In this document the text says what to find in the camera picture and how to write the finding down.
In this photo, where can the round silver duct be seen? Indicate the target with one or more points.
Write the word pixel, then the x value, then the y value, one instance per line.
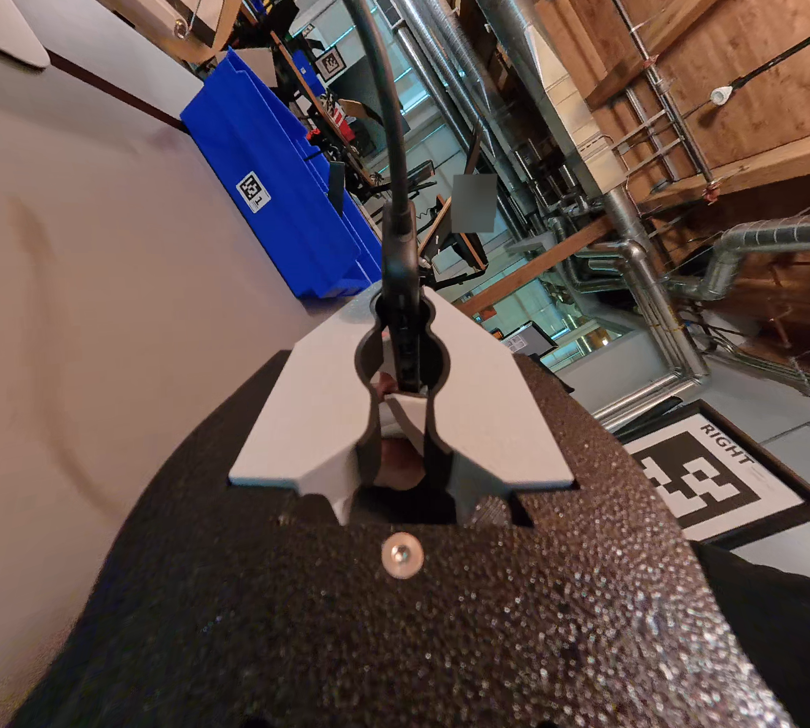
pixel 747 241

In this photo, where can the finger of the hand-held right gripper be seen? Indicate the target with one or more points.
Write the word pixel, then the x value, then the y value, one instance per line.
pixel 408 415

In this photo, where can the large framed marker sign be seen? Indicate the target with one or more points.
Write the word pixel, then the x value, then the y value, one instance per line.
pixel 702 475

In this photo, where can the person's right hand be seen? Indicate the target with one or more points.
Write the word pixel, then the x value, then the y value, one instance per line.
pixel 398 462

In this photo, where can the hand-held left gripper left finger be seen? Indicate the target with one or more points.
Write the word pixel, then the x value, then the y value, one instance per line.
pixel 297 424

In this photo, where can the dark screen with paper tag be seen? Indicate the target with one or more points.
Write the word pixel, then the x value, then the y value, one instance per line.
pixel 528 341

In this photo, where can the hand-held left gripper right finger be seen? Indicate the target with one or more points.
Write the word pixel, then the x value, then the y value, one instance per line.
pixel 500 424

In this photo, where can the person's black clothing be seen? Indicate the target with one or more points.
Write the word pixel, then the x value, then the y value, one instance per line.
pixel 759 633

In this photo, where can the rectangular silver duct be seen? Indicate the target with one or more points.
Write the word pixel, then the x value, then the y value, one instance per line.
pixel 538 45

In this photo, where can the blue plastic bin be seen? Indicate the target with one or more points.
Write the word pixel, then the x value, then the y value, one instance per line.
pixel 240 127

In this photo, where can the dark grey usb hub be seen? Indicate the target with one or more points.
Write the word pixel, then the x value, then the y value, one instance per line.
pixel 400 260

